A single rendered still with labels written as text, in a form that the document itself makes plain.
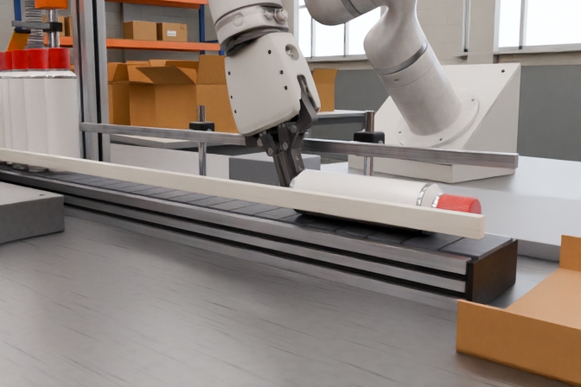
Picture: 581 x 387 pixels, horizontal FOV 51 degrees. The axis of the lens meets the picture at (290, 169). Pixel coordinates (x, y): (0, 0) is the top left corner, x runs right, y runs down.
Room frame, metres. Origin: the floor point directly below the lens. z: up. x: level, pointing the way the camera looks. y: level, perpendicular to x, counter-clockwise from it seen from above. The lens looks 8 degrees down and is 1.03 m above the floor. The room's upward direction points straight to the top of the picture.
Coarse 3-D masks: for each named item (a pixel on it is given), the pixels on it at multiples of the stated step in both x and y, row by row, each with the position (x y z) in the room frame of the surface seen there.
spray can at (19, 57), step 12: (12, 60) 1.07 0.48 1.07; (24, 60) 1.07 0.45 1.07; (12, 72) 1.07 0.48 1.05; (24, 72) 1.06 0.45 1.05; (12, 84) 1.05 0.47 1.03; (12, 96) 1.06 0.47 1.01; (12, 108) 1.06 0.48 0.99; (12, 120) 1.06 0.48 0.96; (24, 120) 1.05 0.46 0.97; (12, 132) 1.06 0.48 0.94; (24, 132) 1.05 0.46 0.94; (12, 144) 1.06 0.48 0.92; (24, 144) 1.05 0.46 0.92; (24, 168) 1.05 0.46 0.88
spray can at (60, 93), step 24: (48, 48) 1.01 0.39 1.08; (48, 72) 1.01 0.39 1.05; (72, 72) 1.02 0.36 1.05; (48, 96) 1.00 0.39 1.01; (72, 96) 1.01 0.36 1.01; (48, 120) 1.00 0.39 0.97; (72, 120) 1.01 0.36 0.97; (48, 144) 1.00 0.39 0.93; (72, 144) 1.00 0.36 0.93; (48, 168) 1.01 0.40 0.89
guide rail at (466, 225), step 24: (72, 168) 0.92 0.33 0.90; (96, 168) 0.88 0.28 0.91; (120, 168) 0.84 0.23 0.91; (144, 168) 0.81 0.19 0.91; (216, 192) 0.72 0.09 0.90; (240, 192) 0.70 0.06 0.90; (264, 192) 0.67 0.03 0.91; (288, 192) 0.65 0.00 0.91; (312, 192) 0.64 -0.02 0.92; (360, 216) 0.59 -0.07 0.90; (384, 216) 0.58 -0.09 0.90; (408, 216) 0.56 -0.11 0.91; (432, 216) 0.54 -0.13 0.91; (456, 216) 0.53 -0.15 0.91; (480, 216) 0.52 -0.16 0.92
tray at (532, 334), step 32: (576, 256) 0.62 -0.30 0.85; (544, 288) 0.57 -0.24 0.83; (576, 288) 0.57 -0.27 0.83; (480, 320) 0.42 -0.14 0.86; (512, 320) 0.41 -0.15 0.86; (544, 320) 0.40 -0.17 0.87; (576, 320) 0.49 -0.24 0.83; (480, 352) 0.42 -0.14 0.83; (512, 352) 0.41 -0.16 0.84; (544, 352) 0.40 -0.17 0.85; (576, 352) 0.38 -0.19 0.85; (576, 384) 0.38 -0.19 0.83
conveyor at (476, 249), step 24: (0, 168) 1.07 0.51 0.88; (120, 192) 0.85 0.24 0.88; (144, 192) 0.83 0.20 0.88; (168, 192) 0.83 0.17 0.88; (192, 192) 0.83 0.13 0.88; (264, 216) 0.68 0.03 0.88; (288, 216) 0.68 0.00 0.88; (312, 216) 0.68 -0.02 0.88; (384, 240) 0.58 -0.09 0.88; (408, 240) 0.57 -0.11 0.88; (432, 240) 0.57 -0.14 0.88; (456, 240) 0.57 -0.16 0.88; (480, 240) 0.57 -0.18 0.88; (504, 240) 0.57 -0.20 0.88
